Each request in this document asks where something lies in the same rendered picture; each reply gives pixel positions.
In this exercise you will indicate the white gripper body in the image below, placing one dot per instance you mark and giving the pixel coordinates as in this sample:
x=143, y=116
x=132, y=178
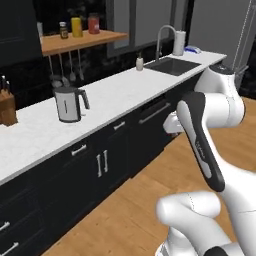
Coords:
x=172, y=124

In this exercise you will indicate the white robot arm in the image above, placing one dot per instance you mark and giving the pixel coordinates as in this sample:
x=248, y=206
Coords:
x=226, y=100

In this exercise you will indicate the black dishwasher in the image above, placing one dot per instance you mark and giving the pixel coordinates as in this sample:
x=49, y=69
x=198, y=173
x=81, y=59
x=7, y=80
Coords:
x=150, y=140

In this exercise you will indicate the dark sink basin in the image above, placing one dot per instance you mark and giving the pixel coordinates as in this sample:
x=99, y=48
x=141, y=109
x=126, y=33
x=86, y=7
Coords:
x=173, y=66

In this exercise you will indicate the black drawer front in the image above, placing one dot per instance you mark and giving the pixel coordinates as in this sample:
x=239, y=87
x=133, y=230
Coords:
x=115, y=131
x=75, y=156
x=26, y=243
x=20, y=213

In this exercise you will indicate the black cupboard door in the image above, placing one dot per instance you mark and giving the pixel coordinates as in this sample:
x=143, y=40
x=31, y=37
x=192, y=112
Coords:
x=116, y=163
x=76, y=190

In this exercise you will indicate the white soap dispenser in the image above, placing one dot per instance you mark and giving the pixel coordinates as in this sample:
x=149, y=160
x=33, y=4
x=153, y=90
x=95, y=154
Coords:
x=139, y=63

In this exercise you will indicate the blue and white sponge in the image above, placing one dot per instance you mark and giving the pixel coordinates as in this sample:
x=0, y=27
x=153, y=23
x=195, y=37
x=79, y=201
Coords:
x=192, y=49

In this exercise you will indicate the white paper towel roll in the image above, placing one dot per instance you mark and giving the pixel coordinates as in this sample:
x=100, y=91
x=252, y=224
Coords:
x=179, y=43

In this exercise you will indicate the silver arched tap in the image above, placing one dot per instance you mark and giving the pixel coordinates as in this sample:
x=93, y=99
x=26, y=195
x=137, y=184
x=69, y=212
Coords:
x=160, y=40

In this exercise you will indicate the grey framed window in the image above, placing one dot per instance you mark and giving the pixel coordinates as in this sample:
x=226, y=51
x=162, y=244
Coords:
x=146, y=23

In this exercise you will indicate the grey fridge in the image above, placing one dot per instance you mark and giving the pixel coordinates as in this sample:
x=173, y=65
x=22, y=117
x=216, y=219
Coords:
x=220, y=30

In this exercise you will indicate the hanging metal utensil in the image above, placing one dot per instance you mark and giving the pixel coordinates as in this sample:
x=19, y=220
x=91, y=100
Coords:
x=81, y=71

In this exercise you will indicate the silver electric kettle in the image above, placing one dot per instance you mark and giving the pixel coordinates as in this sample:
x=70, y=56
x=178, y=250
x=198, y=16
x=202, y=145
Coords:
x=67, y=105

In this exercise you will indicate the hanging metal spatula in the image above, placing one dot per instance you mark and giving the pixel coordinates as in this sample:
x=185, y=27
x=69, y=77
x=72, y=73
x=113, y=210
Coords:
x=72, y=74

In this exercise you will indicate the hanging metal spoon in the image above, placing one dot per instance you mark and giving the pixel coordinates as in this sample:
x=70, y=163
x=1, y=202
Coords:
x=64, y=78

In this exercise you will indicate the hanging metal ladle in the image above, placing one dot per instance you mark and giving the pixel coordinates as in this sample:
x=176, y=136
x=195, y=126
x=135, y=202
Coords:
x=55, y=80

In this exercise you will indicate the red jar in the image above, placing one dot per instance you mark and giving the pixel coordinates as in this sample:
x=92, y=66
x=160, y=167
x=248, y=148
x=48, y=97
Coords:
x=94, y=24

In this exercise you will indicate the yellow jar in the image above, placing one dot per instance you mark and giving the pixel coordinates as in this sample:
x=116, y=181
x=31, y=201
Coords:
x=77, y=27

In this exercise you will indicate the dark spice jar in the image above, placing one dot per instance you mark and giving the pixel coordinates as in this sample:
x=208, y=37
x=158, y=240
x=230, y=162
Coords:
x=63, y=30

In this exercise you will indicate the white shelf container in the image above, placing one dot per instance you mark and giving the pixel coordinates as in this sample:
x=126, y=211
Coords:
x=40, y=29

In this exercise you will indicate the wooden knife block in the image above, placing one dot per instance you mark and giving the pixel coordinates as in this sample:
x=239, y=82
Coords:
x=7, y=108

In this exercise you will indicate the wooden wall shelf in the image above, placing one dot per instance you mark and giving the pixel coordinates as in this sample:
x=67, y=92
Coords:
x=76, y=42

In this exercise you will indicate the black wall cupboard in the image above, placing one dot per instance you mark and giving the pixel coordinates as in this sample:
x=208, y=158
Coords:
x=16, y=30

